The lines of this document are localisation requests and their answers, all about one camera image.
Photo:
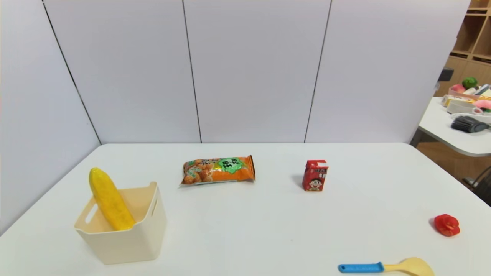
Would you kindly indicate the yellow banana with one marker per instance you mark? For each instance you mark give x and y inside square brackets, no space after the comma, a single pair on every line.
[109,199]

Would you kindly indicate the cream plastic storage box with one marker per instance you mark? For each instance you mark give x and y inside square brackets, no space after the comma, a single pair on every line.
[126,241]

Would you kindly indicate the yellow flat box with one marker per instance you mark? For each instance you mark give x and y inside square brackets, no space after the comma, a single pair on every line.
[450,99]

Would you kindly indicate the black box on partition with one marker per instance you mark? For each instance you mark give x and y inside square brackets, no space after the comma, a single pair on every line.
[446,74]

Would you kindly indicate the orange snack bag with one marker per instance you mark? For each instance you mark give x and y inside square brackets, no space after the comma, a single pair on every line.
[218,170]

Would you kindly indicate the red milk carton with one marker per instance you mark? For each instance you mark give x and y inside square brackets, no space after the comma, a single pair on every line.
[315,176]

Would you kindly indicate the white side table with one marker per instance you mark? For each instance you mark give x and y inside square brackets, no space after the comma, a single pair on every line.
[460,142]

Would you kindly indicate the white tray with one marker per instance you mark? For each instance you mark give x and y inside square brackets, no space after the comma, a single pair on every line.
[460,107]

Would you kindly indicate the pink toy peach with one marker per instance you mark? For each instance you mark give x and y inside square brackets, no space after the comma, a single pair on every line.
[458,88]

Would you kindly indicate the red toy tomato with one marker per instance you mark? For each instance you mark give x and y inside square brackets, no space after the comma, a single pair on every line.
[447,225]

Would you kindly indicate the black brush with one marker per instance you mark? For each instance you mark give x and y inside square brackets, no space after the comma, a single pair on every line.
[468,124]

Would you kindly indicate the pink toy food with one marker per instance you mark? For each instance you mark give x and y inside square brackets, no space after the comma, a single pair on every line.
[483,104]

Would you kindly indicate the black chair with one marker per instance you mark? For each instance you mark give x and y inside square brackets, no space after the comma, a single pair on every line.
[481,186]

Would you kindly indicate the wooden shelf unit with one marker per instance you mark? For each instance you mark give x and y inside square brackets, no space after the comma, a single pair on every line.
[473,42]

